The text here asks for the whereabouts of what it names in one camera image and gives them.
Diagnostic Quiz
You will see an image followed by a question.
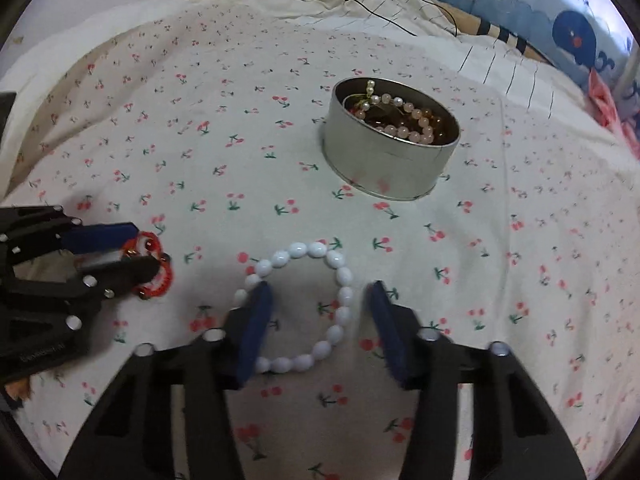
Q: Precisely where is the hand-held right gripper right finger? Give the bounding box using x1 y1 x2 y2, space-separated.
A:
367 280 589 480

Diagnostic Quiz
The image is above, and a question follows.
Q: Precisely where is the round metal tin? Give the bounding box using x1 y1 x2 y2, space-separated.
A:
319 77 462 202

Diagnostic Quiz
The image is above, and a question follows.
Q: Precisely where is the white bead bracelet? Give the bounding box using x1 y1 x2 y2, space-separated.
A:
231 241 357 376

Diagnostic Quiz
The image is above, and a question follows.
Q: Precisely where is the white striped sheet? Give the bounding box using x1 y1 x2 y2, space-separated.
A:
440 25 593 116

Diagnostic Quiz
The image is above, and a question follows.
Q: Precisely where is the gold pearl necklace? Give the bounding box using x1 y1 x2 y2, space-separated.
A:
347 80 396 116

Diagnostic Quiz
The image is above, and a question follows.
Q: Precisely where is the dark object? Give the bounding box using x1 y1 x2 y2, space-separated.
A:
0 91 18 196

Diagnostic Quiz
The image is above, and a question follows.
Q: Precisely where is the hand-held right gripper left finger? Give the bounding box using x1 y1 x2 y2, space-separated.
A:
57 281 275 480

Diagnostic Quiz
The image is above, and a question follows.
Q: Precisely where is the cherry print bedsheet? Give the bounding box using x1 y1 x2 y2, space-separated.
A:
0 0 640 480

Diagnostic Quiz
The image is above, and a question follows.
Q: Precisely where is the whale print pillow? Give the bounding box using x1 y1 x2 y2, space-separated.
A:
375 0 640 128

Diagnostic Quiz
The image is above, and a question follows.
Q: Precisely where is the beige black striped pillow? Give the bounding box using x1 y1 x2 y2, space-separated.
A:
457 10 556 67

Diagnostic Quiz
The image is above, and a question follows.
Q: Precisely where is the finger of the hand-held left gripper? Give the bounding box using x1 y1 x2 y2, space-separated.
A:
0 204 140 267
10 256 162 311

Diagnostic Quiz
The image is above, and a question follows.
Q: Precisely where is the red bead bracelet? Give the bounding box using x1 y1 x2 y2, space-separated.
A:
121 230 177 302

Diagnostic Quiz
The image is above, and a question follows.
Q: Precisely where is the pink bead bracelet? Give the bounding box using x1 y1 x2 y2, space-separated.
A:
370 92 436 145

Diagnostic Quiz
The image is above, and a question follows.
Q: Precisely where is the pink cloth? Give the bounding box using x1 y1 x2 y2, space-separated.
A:
586 69 640 162

